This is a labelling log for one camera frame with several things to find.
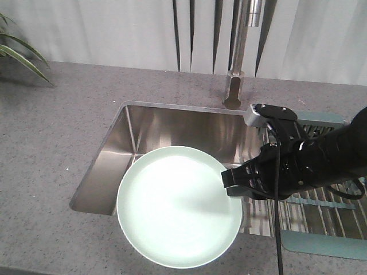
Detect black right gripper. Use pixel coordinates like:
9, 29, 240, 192
221, 139, 311, 200

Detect light green round plate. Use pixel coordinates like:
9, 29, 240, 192
116, 146, 243, 269

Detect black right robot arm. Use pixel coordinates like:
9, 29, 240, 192
221, 104, 366, 200

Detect teal metal drying rack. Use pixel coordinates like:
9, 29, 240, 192
240, 111, 366, 261

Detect stainless steel sink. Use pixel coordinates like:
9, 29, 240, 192
70, 101, 268, 215

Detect white pleated curtain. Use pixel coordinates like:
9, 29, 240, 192
1, 1, 366, 85

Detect stainless steel faucet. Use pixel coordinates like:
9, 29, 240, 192
223, 0, 262, 110

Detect green plant leaves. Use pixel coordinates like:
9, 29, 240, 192
1, 13, 53, 85

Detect black camera cable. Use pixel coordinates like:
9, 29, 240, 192
265, 120, 284, 275

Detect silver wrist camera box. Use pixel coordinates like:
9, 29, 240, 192
243, 103, 298, 128

